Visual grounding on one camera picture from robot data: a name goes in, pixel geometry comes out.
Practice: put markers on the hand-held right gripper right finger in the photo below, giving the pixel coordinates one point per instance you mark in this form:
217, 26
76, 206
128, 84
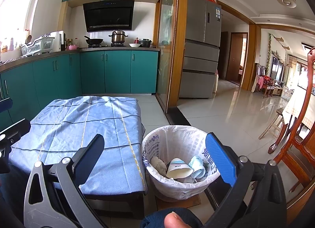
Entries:
220, 158

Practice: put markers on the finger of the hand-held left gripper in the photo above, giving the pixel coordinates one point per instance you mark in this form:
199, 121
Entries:
5, 105
16, 129

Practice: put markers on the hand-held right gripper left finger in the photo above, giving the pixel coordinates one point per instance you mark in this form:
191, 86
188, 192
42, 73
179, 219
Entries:
89, 155

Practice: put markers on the blue face mask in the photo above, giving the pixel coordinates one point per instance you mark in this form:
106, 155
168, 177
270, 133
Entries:
196, 169

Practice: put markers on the white blue paper cup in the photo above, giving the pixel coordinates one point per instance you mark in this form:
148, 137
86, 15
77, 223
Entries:
177, 170

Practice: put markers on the bin with white liner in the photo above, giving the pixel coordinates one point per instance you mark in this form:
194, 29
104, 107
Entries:
172, 142

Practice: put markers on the white tissue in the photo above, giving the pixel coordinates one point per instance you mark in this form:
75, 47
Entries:
158, 164

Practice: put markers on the person's right hand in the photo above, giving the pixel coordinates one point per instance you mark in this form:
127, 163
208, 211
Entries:
174, 221

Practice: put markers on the table with blue cloth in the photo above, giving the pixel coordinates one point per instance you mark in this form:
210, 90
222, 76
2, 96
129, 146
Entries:
73, 124

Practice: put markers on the dark low table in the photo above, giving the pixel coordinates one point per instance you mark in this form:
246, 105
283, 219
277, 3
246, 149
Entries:
118, 203

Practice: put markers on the brown cardboard sheet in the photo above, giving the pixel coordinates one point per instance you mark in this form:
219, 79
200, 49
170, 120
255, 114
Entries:
179, 202

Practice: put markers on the light wooden stool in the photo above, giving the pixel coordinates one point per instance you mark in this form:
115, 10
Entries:
273, 124

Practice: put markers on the white dish rack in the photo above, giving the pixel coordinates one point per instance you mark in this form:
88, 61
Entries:
39, 46

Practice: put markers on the white kitchen appliance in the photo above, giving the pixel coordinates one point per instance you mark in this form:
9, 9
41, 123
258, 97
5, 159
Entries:
56, 41

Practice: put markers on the dark wooden chair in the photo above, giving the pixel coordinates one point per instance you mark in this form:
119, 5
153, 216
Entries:
302, 139

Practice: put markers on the red wooden armchair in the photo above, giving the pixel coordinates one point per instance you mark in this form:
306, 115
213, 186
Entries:
268, 85

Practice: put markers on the pink container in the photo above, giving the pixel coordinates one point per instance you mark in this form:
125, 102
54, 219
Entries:
72, 47

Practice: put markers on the teal base cabinets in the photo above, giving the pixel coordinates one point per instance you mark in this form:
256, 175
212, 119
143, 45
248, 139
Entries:
118, 70

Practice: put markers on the person's leg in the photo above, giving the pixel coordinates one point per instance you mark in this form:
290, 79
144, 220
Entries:
152, 220

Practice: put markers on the white baby fence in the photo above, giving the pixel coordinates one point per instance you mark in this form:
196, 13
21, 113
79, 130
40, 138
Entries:
288, 92

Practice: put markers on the grey refrigerator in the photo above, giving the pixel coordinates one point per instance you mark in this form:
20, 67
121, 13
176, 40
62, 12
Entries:
196, 65

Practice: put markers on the kitchen window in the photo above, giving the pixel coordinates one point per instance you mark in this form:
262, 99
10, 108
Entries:
17, 9

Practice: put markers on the brown wooden door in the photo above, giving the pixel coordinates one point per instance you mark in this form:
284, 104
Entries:
233, 58

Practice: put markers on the black wok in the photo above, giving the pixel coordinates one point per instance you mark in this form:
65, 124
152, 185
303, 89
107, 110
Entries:
94, 41

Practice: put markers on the black gas stove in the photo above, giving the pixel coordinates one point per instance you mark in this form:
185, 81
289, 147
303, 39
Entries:
105, 45

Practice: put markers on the hanging green vine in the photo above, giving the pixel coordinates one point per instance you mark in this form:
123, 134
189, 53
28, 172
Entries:
268, 51

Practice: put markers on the white bowl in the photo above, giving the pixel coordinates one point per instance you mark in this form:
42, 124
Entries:
134, 45

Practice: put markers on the steel cooking pot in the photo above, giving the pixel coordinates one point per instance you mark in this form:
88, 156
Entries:
118, 37

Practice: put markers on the wooden framed glass door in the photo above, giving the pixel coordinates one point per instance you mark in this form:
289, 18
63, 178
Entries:
167, 46

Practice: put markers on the black lidded pot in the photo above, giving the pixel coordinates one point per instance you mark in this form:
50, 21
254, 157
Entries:
145, 43

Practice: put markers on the black range hood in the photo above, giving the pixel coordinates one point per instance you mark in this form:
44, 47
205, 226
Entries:
108, 16

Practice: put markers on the ceiling air vent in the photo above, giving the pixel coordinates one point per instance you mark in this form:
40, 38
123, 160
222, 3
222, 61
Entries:
308, 46

